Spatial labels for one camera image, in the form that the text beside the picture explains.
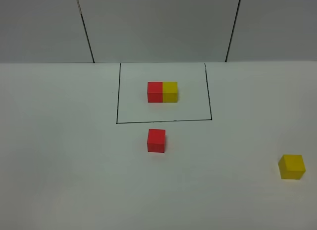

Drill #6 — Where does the red template block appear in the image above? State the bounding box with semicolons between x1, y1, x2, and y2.
147;82;163;103

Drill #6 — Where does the yellow template block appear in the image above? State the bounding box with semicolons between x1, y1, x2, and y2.
162;82;178;103

